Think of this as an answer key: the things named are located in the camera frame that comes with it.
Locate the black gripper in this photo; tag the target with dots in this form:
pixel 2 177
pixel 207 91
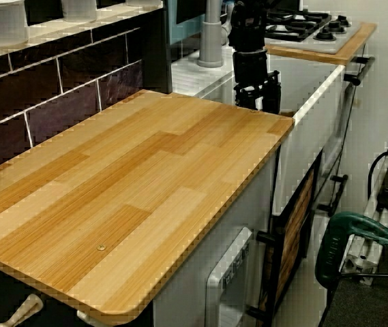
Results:
pixel 250 68

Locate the dark tile backsplash panel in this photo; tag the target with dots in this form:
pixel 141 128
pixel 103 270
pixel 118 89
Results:
pixel 60 88

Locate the wooden countertop board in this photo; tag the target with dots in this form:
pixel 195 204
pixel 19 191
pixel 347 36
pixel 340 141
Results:
pixel 122 190

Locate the black burner grate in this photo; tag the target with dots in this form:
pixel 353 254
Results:
pixel 302 22

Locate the wooden stove counter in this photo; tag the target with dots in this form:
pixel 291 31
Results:
pixel 354 47

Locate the white sink unit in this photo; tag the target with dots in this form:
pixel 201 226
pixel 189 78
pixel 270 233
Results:
pixel 316 129

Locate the grey stove plate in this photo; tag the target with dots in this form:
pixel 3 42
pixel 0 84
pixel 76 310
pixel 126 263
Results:
pixel 323 34

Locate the teal plastic bin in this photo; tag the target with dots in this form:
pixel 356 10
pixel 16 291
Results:
pixel 188 17

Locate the white plastic jar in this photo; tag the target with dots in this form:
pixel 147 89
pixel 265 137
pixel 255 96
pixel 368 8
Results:
pixel 1 24
pixel 78 10

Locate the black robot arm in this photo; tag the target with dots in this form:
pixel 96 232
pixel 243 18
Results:
pixel 248 24

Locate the dark grey frame post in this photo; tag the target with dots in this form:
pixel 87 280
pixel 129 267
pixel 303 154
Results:
pixel 157 47

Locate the grey toy faucet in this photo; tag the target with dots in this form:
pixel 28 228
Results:
pixel 210 41

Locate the brass screw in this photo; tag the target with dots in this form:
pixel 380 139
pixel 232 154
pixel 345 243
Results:
pixel 102 248

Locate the white jar with label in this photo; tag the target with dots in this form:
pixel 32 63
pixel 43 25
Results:
pixel 144 2

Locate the oven door with wood panel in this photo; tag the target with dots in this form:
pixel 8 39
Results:
pixel 297 231

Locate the cream shelf ledge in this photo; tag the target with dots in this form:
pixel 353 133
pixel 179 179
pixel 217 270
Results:
pixel 60 32

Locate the green power tool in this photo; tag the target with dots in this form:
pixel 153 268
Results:
pixel 354 231

